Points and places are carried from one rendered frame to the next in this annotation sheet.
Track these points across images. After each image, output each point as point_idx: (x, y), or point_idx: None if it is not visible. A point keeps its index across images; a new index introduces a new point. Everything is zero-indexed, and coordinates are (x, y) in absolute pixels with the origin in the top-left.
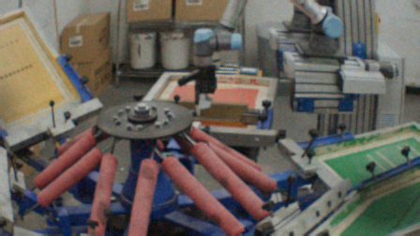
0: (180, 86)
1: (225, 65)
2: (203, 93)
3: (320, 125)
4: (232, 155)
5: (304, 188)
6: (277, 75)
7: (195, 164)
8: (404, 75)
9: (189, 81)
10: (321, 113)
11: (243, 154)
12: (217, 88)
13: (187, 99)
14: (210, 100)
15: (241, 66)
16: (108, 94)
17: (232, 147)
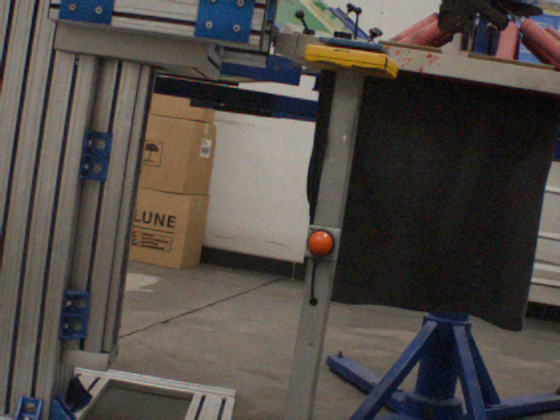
0: (501, 30)
1: None
2: (459, 39)
3: (147, 129)
4: (405, 30)
5: None
6: (261, 41)
7: (468, 314)
8: None
9: (485, 18)
10: (152, 93)
11: (345, 253)
12: (437, 25)
13: (487, 55)
14: (445, 51)
15: (379, 43)
16: None
17: (378, 242)
